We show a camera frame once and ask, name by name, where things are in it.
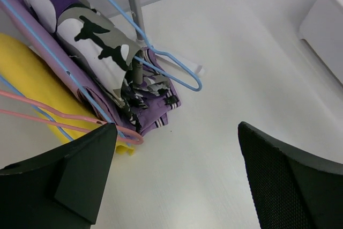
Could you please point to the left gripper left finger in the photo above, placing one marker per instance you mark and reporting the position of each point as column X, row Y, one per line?
column 61, row 188

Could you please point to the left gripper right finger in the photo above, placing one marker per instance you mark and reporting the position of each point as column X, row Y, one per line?
column 291, row 188

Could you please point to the pink wire hanger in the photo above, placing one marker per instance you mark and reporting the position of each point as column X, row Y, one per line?
column 137, row 138

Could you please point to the yellow trousers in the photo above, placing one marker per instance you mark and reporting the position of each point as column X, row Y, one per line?
column 32, row 77

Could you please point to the lilac purple trousers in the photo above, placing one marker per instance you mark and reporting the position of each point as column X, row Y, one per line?
column 99, row 64

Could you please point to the blue hanger with yellow trousers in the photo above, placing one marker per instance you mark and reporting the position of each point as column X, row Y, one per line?
column 36, row 105

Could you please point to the purple grey camouflage trousers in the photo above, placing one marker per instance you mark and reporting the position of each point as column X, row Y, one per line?
column 108, row 56

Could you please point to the blue hanger with lilac trousers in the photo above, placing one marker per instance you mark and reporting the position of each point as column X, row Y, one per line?
column 93, row 90

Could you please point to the white silver clothes rack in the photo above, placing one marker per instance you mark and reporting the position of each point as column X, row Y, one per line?
column 137, row 16

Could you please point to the white plastic basket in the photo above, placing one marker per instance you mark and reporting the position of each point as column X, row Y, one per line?
column 322, row 30

